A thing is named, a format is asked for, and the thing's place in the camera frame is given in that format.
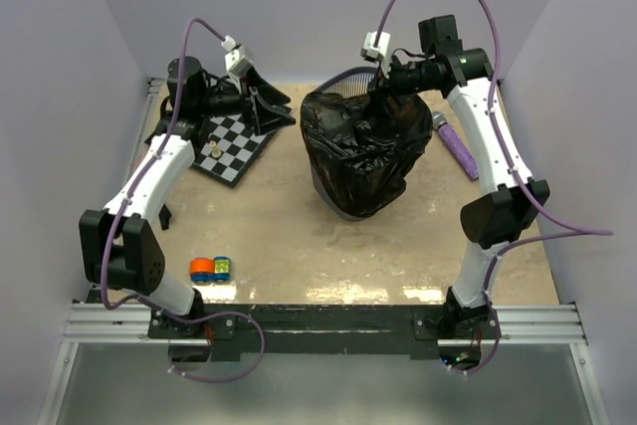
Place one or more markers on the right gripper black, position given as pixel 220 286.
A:
pixel 385 86

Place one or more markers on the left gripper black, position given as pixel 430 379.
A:
pixel 264 118

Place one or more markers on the grey plastic trash bin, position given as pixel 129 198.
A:
pixel 343 91

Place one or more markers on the black plastic trash bag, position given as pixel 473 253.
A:
pixel 414 119

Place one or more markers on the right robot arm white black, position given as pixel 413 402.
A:
pixel 509 196

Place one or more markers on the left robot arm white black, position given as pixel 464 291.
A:
pixel 119 248

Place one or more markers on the black white chessboard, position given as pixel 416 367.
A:
pixel 229 146

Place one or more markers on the purple glitter toy microphone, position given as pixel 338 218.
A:
pixel 455 145

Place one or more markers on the beige chess pawn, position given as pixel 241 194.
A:
pixel 215 151

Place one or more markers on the small black flat piece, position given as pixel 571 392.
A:
pixel 164 217

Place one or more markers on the orange blue toy car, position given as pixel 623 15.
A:
pixel 210 270

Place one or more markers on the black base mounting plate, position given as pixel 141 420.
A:
pixel 328 329

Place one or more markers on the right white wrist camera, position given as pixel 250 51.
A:
pixel 375 47

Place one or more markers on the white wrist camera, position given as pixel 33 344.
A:
pixel 375 47
pixel 238 59

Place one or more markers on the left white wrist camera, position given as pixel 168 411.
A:
pixel 238 59

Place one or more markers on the aluminium left side rail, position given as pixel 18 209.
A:
pixel 134 156

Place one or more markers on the aluminium rail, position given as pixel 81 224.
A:
pixel 91 323
pixel 134 156

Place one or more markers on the aluminium front rail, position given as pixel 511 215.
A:
pixel 91 323

